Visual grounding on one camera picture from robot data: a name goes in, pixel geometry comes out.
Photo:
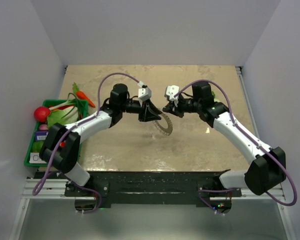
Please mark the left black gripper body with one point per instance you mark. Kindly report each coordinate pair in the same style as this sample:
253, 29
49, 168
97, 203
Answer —
145, 107

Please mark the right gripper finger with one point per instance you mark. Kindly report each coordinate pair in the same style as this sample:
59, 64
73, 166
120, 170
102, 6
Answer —
168, 108
176, 113

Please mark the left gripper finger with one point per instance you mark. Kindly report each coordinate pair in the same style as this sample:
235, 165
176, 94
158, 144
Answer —
153, 108
148, 117

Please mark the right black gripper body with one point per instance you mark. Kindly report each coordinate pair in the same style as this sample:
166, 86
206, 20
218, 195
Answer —
190, 105

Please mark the metal disc with keyrings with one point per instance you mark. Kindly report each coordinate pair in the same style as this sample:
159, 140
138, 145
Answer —
165, 125

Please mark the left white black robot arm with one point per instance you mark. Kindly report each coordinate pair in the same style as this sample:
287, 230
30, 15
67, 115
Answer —
66, 159

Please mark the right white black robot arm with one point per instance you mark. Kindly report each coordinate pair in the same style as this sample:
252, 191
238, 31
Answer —
266, 164

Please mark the white toy vegetable green leaves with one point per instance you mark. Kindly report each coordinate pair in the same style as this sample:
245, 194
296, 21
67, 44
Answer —
214, 97

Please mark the orange toy carrot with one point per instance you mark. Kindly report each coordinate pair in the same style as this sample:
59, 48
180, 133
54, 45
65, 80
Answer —
81, 95

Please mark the toy bok choy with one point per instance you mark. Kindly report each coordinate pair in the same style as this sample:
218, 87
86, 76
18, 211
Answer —
65, 113

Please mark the green plastic crate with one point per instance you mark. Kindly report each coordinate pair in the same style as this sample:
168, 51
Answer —
50, 103

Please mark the red toy pepper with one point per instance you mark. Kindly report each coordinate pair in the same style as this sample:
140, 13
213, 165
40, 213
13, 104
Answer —
62, 144

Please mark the pink toy onion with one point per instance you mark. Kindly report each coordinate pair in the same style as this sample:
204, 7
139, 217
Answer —
43, 127

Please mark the red toy radish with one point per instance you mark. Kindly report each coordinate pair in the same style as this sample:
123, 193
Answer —
41, 114

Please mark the purple box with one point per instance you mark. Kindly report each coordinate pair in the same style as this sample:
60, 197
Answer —
40, 135

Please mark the green toy pepper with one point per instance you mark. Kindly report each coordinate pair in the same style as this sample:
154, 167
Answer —
37, 146

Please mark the white silver packet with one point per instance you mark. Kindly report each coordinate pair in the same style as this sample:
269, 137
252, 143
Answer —
34, 158

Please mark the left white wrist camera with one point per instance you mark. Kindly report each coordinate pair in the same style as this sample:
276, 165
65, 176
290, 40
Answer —
144, 94

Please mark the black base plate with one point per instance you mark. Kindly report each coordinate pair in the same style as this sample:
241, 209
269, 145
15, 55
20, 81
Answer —
107, 188

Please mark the aluminium rail frame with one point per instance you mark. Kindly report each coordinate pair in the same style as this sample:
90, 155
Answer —
53, 189

